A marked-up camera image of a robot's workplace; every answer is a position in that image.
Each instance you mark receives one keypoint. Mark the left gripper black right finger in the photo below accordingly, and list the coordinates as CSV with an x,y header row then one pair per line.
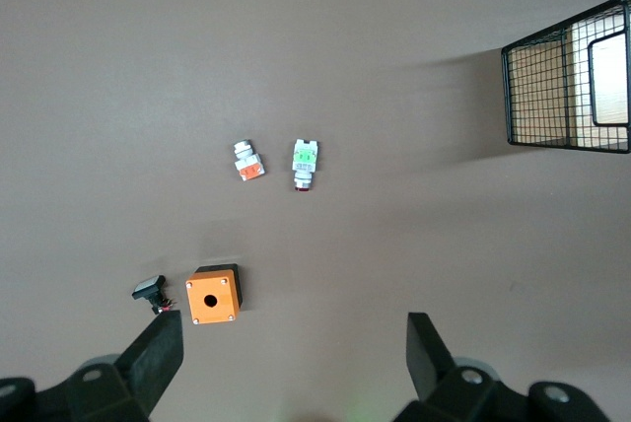
x,y
426,358

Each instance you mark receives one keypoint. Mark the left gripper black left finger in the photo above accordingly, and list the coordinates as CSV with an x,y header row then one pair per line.
x,y
153,358

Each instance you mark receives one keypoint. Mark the red push button green block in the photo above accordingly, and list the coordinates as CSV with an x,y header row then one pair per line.
x,y
304,158

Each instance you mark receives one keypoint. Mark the black square push button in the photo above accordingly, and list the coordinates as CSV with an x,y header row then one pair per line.
x,y
148,286

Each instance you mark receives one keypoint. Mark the push button orange block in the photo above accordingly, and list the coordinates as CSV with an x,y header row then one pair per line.
x,y
249,168

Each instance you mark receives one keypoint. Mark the orange box with round hole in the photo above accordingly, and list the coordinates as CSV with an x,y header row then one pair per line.
x,y
222,303

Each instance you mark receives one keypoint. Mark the brown table mat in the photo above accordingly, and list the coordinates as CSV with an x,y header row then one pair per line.
x,y
315,72

